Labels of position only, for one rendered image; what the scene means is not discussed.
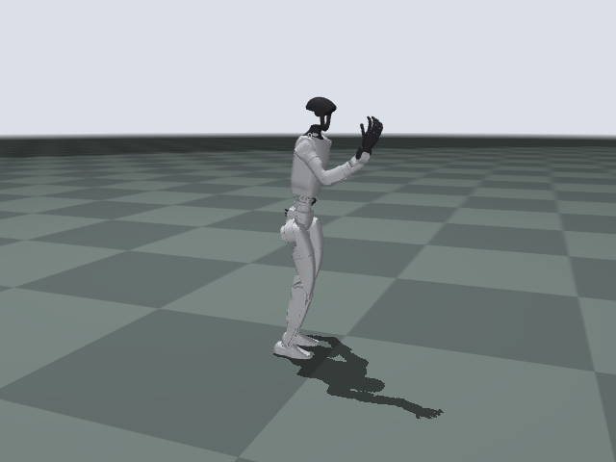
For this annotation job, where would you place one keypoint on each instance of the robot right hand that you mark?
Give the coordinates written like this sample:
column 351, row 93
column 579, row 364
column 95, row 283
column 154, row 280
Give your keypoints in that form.
column 370, row 138

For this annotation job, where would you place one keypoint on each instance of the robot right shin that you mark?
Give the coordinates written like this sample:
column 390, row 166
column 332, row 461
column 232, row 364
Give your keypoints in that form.
column 297, row 310

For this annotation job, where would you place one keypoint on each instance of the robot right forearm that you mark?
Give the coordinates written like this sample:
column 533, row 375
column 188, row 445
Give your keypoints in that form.
column 343, row 172

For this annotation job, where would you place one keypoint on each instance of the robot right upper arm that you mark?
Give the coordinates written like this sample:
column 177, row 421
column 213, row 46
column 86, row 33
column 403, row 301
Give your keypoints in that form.
column 306, row 152

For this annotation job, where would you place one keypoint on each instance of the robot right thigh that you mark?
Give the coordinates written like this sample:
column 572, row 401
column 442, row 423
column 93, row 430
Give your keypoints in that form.
column 303, row 256

